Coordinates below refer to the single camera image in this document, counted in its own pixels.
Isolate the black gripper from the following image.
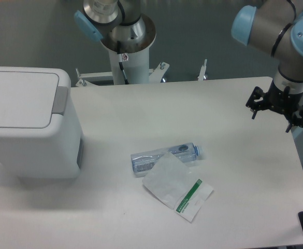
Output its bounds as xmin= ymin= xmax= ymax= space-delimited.
xmin=246 ymin=81 xmax=303 ymax=133

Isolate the white trash can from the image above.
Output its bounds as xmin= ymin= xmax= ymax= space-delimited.
xmin=0 ymin=66 xmax=83 ymax=179

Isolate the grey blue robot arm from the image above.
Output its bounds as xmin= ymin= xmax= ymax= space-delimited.
xmin=74 ymin=1 xmax=303 ymax=128

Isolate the white green plastic bag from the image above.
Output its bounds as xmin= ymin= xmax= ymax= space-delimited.
xmin=142 ymin=153 xmax=213 ymax=223

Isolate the clear plastic water bottle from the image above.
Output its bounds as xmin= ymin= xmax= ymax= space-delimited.
xmin=130 ymin=142 xmax=203 ymax=178

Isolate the white metal base frame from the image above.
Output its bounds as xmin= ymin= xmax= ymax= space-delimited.
xmin=75 ymin=59 xmax=208 ymax=87

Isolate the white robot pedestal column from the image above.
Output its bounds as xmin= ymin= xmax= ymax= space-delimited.
xmin=108 ymin=48 xmax=149 ymax=85

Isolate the black cable on pedestal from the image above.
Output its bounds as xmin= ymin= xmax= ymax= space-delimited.
xmin=116 ymin=40 xmax=129 ymax=85

